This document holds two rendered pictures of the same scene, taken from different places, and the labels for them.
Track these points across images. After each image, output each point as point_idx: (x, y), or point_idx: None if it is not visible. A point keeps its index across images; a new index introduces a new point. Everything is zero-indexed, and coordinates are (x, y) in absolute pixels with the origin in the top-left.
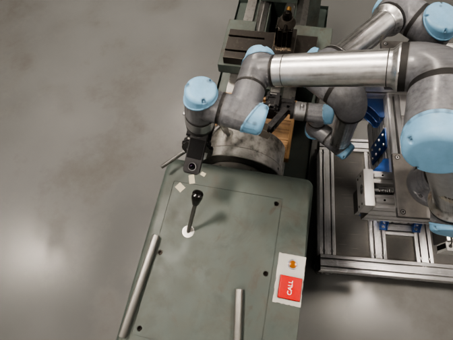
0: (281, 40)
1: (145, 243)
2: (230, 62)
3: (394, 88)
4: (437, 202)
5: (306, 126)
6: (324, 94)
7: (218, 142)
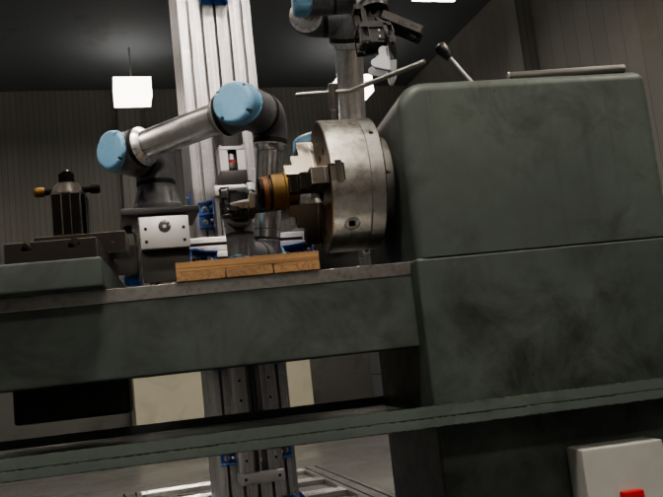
0: (87, 217)
1: (525, 79)
2: (100, 254)
3: (321, 17)
4: (363, 112)
5: (247, 247)
6: (274, 102)
7: (349, 119)
